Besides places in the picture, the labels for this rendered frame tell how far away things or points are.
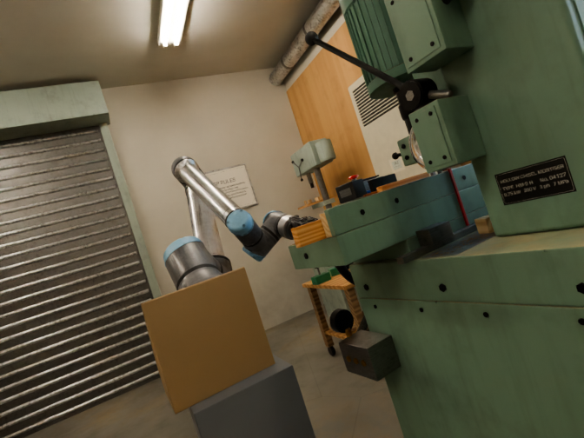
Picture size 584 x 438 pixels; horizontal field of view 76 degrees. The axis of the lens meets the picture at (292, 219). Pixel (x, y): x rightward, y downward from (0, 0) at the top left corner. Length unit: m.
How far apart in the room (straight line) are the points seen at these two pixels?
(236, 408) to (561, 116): 0.99
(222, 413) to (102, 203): 2.86
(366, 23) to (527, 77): 0.42
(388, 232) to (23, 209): 3.37
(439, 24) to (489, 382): 0.65
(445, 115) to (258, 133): 3.53
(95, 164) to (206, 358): 2.89
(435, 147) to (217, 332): 0.79
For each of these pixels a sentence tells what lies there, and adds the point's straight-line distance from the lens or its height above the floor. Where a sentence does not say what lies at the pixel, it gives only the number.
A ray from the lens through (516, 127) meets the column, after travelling 0.76.
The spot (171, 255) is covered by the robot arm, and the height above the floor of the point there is 0.97.
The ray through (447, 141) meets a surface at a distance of 0.73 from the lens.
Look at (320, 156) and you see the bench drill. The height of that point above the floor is 1.41.
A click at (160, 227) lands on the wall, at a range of 3.74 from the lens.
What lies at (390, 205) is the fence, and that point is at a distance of 0.83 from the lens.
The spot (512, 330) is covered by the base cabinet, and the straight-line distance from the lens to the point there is 0.75.
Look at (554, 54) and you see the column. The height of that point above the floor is 1.07.
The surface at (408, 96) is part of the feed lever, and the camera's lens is 0.82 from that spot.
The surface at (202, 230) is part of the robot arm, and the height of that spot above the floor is 1.03.
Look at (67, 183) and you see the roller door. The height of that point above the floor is 1.88.
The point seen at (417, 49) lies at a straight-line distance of 0.77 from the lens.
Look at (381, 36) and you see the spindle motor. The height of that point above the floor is 1.30.
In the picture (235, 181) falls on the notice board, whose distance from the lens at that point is 3.92.
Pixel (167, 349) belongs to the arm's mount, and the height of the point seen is 0.72.
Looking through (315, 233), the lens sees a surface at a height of 0.92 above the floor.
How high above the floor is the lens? 0.95
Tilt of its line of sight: 1 degrees up
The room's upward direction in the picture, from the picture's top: 18 degrees counter-clockwise
